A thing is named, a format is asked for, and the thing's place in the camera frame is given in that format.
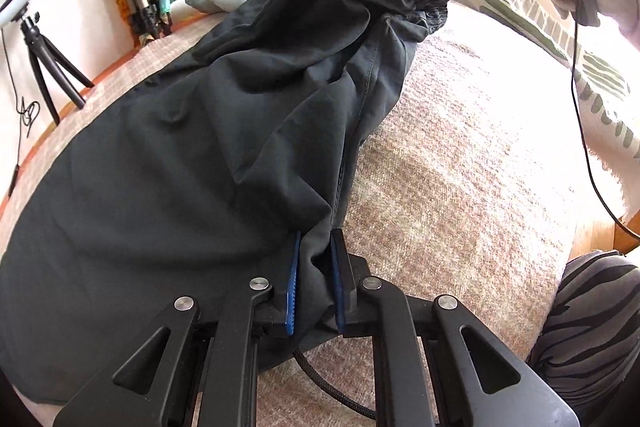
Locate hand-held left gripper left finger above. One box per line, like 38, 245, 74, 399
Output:
52, 231, 301, 427

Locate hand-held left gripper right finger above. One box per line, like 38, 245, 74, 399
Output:
329, 229, 581, 427

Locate black pants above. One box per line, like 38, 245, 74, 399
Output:
0, 0, 453, 405

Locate green striped white pillow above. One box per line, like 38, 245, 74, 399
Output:
347, 0, 640, 228

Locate beige checked blanket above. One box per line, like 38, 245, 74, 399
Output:
0, 0, 581, 427

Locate person's striped trouser leg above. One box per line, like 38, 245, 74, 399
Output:
527, 249, 640, 427

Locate small black tripod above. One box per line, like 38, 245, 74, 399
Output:
20, 12, 96, 125

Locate black braided cable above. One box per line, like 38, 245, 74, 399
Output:
292, 347, 376, 420

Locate thin black ring light cable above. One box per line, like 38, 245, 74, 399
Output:
0, 0, 41, 200

